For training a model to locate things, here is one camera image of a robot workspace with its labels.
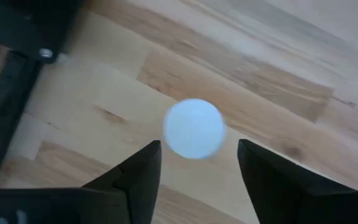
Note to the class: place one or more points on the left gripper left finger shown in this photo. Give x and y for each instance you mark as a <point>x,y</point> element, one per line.
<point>129,193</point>

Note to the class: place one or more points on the large orange medicine bottle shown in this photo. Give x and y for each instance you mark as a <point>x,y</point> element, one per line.
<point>194,129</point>

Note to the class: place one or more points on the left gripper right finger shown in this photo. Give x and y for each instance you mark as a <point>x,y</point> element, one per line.
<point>291,193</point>

